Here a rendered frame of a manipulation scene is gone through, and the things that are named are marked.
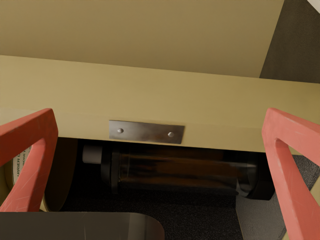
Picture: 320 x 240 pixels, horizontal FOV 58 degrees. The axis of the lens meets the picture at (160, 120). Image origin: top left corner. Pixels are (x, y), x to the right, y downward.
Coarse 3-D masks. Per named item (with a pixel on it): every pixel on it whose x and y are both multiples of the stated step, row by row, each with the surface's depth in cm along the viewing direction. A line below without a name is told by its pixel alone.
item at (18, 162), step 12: (60, 144) 49; (72, 144) 50; (24, 156) 34; (60, 156) 49; (72, 156) 50; (12, 168) 35; (60, 168) 49; (72, 168) 50; (12, 180) 36; (48, 180) 46; (60, 180) 47; (48, 192) 45; (60, 192) 46; (48, 204) 42; (60, 204) 43
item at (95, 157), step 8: (88, 144) 42; (96, 144) 42; (104, 144) 39; (88, 152) 41; (96, 152) 41; (104, 152) 38; (88, 160) 41; (96, 160) 41; (104, 160) 38; (104, 168) 38; (104, 176) 39
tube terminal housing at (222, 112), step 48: (0, 96) 27; (48, 96) 28; (96, 96) 29; (144, 96) 30; (192, 96) 31; (240, 96) 32; (288, 96) 33; (192, 144) 28; (240, 144) 28; (0, 192) 35
